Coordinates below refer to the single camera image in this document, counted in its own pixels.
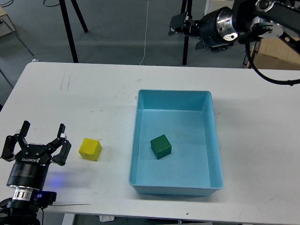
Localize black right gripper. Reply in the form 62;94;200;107
168;7;239;50

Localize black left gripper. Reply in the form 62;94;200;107
1;120;71;190

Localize yellow wooden block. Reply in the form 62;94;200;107
78;138;102;161

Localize green wooden block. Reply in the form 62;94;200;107
150;135;172;159

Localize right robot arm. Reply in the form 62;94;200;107
168;0;300;52

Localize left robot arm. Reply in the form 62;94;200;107
0;121;71;225

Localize black trestle legs right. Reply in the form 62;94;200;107
179;0;193;66

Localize black trestle legs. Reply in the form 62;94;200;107
58;0;89;64
179;0;193;66

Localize light wooden cabinet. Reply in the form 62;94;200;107
250;38;300;70

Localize light blue plastic bin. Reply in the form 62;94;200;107
129;90;224;196

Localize wooden chair at left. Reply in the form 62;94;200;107
0;7;34;56

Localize black trestle legs left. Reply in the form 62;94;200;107
58;0;89;64

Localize white hanging cord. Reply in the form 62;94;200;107
140;0;150;67

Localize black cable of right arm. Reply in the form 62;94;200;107
243;35;300;86

